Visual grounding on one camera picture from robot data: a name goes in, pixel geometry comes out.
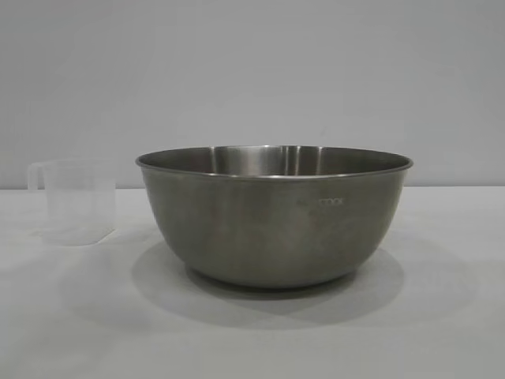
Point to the stainless steel mixing bowl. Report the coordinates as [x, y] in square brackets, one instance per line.
[272, 221]

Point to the clear plastic measuring cup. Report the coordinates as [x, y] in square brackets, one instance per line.
[79, 197]

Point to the white tablecloth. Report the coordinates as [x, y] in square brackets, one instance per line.
[79, 316]

